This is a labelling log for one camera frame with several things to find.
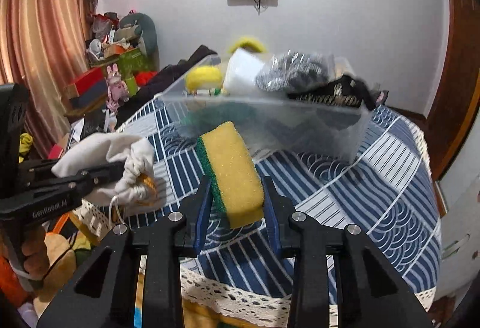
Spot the white drawstring cloth bag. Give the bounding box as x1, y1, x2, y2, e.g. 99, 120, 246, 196
51, 133, 160, 216

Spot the yellow green sponge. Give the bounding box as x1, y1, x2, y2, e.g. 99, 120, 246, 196
195, 121, 264, 229

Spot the clear plastic storage box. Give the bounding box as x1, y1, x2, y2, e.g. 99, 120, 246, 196
160, 54, 372, 162

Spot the white foam block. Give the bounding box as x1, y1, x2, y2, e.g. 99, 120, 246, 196
223, 48, 265, 97

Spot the green knitted glove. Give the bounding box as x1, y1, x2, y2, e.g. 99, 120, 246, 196
176, 102, 257, 137

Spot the yellow soft ball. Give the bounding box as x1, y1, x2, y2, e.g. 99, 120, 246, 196
185, 65, 224, 93

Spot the person's left hand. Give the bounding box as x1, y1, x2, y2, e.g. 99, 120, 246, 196
21, 226, 50, 279

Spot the black clothing pile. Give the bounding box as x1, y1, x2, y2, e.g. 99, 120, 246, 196
80, 45, 216, 140

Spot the blue white patterned tablecloth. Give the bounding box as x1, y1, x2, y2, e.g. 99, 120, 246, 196
70, 95, 443, 328

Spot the red box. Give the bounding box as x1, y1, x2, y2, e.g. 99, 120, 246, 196
64, 67, 107, 99

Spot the pink rabbit plush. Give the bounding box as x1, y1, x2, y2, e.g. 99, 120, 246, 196
106, 63, 129, 114

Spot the white cabinet with stickers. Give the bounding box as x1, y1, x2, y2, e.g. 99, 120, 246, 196
435, 145, 479, 299

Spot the green storage box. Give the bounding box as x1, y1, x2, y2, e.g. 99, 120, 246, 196
93, 47, 155, 84

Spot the orange striped curtain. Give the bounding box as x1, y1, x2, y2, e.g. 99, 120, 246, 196
1, 0, 98, 157

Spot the grey green plush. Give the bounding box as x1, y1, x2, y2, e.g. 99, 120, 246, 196
119, 12, 157, 57

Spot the black and cream pouch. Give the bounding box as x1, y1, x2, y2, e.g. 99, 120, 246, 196
287, 75, 377, 111

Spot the grey knitted fabric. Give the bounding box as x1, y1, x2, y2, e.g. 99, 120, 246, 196
255, 50, 335, 93

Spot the yellow curved cushion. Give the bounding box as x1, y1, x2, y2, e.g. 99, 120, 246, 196
228, 36, 267, 54

